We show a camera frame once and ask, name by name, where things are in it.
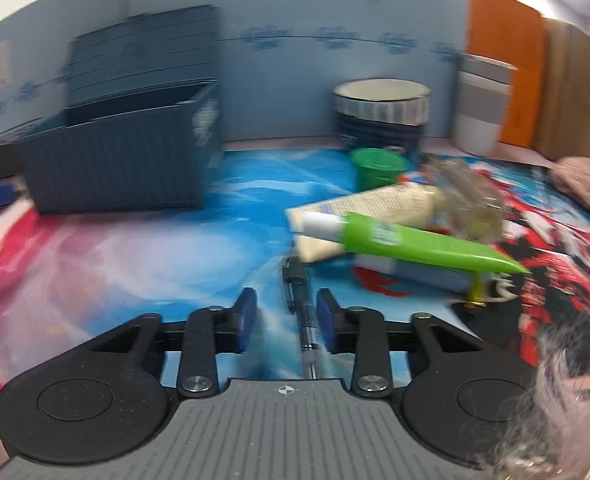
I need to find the grey black pen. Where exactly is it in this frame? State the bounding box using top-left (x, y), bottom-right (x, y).
top-left (282, 249), bottom-right (324, 380)

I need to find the green white-capped tube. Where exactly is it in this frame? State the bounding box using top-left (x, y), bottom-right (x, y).
top-left (300, 211), bottom-right (529, 274)

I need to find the cream lotion tube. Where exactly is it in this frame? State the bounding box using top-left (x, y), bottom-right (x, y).
top-left (285, 182), bottom-right (447, 263)

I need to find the green round jar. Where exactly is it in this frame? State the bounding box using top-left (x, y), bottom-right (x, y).
top-left (350, 148), bottom-right (408, 192)

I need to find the clear glass perfume bottle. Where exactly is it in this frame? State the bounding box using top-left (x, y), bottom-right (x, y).
top-left (422, 155), bottom-right (506, 244)

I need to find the navy white ceramic bowl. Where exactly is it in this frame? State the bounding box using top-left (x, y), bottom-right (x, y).
top-left (333, 78), bottom-right (432, 156)

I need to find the colourful anime desk mat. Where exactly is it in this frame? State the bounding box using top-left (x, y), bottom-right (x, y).
top-left (0, 146), bottom-right (590, 480)

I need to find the blue ribbed storage box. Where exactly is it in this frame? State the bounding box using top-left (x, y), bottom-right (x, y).
top-left (17, 6), bottom-right (221, 214)

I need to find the grey white travel cup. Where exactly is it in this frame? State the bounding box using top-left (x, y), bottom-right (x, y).
top-left (452, 53), bottom-right (516, 156)

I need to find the light blue foam board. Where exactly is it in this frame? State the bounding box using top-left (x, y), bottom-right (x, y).
top-left (0, 0), bottom-right (468, 141)

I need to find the pink knitted cloth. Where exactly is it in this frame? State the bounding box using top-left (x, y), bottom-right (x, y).
top-left (551, 156), bottom-right (590, 211)

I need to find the brown cardboard box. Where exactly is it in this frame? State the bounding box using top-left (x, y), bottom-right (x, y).
top-left (534, 20), bottom-right (590, 160)

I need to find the orange box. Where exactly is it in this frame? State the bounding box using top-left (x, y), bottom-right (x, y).
top-left (466, 0), bottom-right (545, 148)

